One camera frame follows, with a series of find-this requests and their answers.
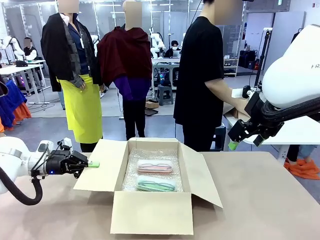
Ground orange cloth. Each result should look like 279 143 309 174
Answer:
283 158 320 180

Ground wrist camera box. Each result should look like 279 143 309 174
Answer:
56 137 73 152
231 84 253 100

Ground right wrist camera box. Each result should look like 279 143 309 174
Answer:
231 84 253 100

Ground clear bubble wrap sheet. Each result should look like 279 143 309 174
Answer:
121 147 185 193

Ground white metal-legged work table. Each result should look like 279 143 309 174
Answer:
222 114 320 159

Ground white low shelf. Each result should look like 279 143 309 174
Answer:
223 56 240 77

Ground black suitcase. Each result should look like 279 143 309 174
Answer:
238 49 258 70

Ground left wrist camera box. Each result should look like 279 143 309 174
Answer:
56 137 73 152

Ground mannequin wearing black jacket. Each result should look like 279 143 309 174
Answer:
40 0 104 153

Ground mannequin wearing maroon shawl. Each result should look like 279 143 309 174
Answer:
96 0 153 141

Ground yellow apron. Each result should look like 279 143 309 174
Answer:
56 73 104 145

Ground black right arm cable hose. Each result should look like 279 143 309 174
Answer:
261 96 320 125

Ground translucent glasses case orange liner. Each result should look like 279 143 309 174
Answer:
136 159 174 175

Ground seated person in vest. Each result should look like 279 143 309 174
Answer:
23 36 39 61

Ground open tan cardboard box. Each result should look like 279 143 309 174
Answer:
223 102 251 120

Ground grey plastic step stool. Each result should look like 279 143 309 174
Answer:
156 84 174 106

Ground blue garment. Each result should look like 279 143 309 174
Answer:
0 79 28 131

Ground person's right forearm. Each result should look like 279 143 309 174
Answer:
204 79 238 108

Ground orange garment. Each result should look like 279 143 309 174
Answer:
12 101 33 126

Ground seated person with mask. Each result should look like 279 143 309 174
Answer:
164 39 182 59

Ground translucent glasses case green liner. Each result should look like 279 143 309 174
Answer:
136 174 177 193

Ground white long desk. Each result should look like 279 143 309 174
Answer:
0 59 48 97

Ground purple long-sleeve shirt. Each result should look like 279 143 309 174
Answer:
113 76 151 101

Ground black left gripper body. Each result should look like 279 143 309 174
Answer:
45 149 77 178

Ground black light stand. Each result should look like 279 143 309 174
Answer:
253 27 273 88

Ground black trousers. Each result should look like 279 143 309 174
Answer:
122 98 146 141

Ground brown cardboard shipping box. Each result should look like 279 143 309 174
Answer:
73 137 224 236

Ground person in black T-shirt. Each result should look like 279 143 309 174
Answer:
173 0 251 153

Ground small cardboard box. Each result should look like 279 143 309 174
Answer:
145 99 160 110

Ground dark blue shirt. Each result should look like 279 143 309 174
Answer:
67 13 91 76

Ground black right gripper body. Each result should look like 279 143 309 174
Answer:
244 91 285 137

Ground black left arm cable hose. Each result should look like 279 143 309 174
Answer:
0 166 44 206

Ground person's right hand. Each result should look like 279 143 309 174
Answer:
233 98 251 118

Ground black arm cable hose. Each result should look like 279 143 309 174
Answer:
261 96 320 125
0 166 44 206

